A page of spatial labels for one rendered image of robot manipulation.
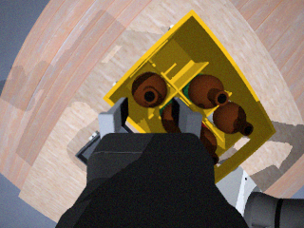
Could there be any yellow plastic crate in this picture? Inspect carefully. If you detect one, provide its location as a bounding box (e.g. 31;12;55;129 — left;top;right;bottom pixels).
103;9;276;184

